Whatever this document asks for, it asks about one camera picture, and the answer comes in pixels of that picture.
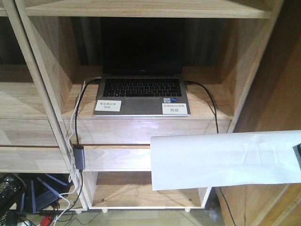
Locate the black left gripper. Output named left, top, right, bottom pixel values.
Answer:
left=0, top=173, right=27, bottom=213

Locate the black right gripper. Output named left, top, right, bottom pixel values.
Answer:
left=293, top=144, right=301, bottom=168

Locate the white paper sheet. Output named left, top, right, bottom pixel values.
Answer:
left=150, top=130, right=301, bottom=190

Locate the blue wifi router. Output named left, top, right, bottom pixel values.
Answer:
left=17, top=173, right=71, bottom=214

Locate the grey usb hub adapter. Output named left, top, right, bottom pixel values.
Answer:
left=73, top=145, right=85, bottom=170

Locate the wooden shelf unit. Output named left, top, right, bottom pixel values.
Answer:
left=0, top=0, right=283, bottom=211

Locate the silver open laptop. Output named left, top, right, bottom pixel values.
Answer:
left=94, top=17, right=190, bottom=116

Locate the white cable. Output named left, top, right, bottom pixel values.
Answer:
left=53, top=77, right=101, bottom=223

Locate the black right laptop cable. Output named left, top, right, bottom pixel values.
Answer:
left=183, top=80, right=220, bottom=134

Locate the black laptop cable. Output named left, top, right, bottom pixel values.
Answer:
left=74, top=79, right=101, bottom=145
left=183, top=80, right=220, bottom=134

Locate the black left laptop cable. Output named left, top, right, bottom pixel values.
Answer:
left=74, top=79, right=101, bottom=145

